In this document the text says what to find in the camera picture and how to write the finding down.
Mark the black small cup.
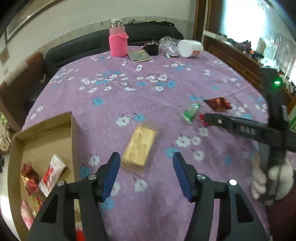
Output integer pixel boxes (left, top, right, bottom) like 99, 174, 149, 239
144, 38, 159, 56

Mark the red snack pile packet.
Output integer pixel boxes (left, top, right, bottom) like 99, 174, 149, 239
21, 162, 39, 195

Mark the pink packet in box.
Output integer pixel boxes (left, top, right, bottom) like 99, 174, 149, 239
21, 201, 34, 230

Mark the green clear candy packet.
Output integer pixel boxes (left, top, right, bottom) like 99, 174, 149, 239
182, 103, 200, 124

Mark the white gloved right hand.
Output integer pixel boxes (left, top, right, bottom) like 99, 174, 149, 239
251, 153, 294, 200

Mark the brown cardboard box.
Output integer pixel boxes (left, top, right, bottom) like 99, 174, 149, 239
8, 112, 81, 240

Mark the wooden cabinet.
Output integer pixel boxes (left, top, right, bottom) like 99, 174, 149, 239
193, 0, 296, 114

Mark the purple floral tablecloth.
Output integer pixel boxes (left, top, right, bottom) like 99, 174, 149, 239
23, 52, 268, 240

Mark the brown armchair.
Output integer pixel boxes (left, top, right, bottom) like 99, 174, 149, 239
1, 52, 46, 132

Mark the dark red foil snack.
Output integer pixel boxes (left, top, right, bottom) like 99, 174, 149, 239
204, 97, 232, 111

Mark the black sofa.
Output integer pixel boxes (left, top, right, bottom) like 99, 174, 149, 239
23, 21, 184, 113

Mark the pink sleeved bottle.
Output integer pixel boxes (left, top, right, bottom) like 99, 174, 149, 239
108, 18, 128, 57

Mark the white red snack packet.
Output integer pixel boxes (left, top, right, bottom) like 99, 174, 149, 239
38, 154, 66, 197

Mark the dark booklet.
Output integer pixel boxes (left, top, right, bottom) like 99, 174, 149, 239
128, 50, 152, 62

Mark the floral cloth pile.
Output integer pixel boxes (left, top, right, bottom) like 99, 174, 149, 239
0, 113, 13, 152

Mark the white plastic jar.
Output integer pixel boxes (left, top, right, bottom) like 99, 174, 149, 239
177, 40, 204, 58

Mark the clear plastic cup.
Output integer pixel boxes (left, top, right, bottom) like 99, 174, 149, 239
158, 36, 180, 58

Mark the red packet in box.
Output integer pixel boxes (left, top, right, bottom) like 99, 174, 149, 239
32, 196, 43, 218

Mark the yellow cake bar packet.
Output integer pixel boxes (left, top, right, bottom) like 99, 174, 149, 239
121, 123, 159, 170

